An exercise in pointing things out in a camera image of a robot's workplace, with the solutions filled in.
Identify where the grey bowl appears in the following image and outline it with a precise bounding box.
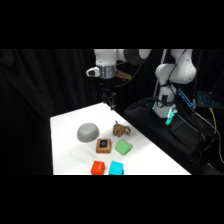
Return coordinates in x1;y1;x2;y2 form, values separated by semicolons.
76;122;101;144

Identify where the black robot stand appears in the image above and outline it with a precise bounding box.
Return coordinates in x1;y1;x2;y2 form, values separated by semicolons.
124;97;205;168

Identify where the wooden block with blue square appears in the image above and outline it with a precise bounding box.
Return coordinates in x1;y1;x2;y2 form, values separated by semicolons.
95;138;113;154

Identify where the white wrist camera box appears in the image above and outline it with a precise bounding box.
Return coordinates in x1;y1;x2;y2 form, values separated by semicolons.
85;66;101;78

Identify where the brown knotted rope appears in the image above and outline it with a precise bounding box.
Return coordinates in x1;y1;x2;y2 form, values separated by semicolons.
112;120;132;138

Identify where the green soft block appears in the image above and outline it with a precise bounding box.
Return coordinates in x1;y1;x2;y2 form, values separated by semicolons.
114;139;133;157

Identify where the cyan block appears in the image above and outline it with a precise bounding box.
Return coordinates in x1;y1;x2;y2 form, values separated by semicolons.
108;160;126;176

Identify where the blue lit keyboard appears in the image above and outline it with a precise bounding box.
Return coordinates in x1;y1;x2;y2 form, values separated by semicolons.
195;89;224;108

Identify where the black curtain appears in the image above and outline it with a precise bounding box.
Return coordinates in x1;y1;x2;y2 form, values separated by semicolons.
0;49;224;176

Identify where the yellow cable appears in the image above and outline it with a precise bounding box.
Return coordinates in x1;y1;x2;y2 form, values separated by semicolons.
194;107;221;152

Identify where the orange block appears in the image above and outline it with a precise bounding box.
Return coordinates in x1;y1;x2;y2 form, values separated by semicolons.
90;160;107;176

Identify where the blue clamp device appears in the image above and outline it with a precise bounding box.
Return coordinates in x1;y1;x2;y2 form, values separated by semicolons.
176;87;197;108

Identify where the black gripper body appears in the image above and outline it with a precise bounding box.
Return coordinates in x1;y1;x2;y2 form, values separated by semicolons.
99;77;118;98

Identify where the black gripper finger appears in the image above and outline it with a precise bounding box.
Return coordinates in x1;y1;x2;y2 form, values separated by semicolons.
109;93;118;112
101;94;111;108

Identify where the tan tag on wrist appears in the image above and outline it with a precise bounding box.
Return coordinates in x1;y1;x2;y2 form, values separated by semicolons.
114;70;132;82

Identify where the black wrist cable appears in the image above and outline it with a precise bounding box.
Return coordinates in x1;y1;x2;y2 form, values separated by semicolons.
114;57;152;90

